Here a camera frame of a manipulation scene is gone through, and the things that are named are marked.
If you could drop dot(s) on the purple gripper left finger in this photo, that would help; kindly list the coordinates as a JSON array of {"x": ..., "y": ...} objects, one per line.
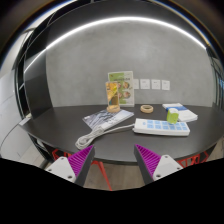
[{"x": 75, "y": 167}]

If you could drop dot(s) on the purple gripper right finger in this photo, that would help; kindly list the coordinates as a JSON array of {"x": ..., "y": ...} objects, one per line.
[{"x": 154, "y": 166}]

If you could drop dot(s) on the white blue power strip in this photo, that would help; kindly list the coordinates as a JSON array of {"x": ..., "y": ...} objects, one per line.
[{"x": 158, "y": 127}]

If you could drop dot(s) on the grey magazine booklet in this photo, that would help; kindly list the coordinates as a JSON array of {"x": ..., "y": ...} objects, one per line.
[{"x": 105, "y": 119}]

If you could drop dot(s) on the roll of tan tape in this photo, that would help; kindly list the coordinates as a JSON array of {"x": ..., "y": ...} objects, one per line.
[{"x": 146, "y": 108}]

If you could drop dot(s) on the white blue book stack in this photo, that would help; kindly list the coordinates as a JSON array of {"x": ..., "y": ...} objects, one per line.
[{"x": 185, "y": 115}]

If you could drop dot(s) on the orange card in wooden holder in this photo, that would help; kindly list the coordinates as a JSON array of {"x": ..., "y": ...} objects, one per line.
[{"x": 112, "y": 97}]

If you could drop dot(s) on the black shelving unit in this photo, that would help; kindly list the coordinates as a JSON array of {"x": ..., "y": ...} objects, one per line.
[{"x": 32, "y": 90}]

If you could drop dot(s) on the green white brochure stand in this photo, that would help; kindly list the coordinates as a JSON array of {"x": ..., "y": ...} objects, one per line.
[{"x": 125, "y": 87}]

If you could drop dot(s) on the red metal chair frame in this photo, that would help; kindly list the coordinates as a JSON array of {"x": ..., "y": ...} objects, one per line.
[{"x": 56, "y": 154}]

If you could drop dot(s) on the white wall socket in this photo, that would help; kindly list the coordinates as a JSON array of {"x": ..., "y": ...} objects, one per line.
[
  {"x": 144, "y": 83},
  {"x": 156, "y": 84},
  {"x": 165, "y": 85}
]

